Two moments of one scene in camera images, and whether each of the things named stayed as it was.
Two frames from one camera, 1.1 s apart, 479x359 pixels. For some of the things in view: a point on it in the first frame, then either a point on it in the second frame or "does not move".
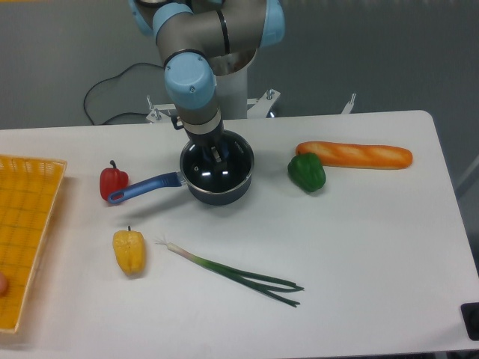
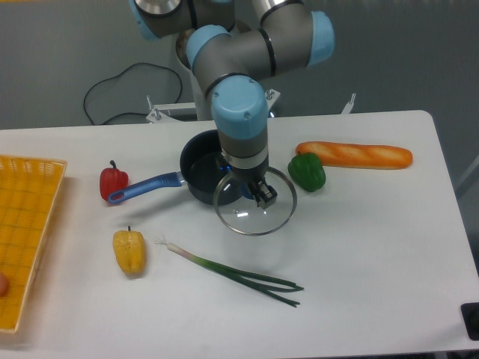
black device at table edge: x=470 y=312 does not move
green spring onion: x=265 y=285 does not move
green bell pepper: x=307 y=171 does not move
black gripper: x=221 y=161 -> x=264 y=195
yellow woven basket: x=29 y=191 does not move
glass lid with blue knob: x=207 y=176 -> x=239 y=210
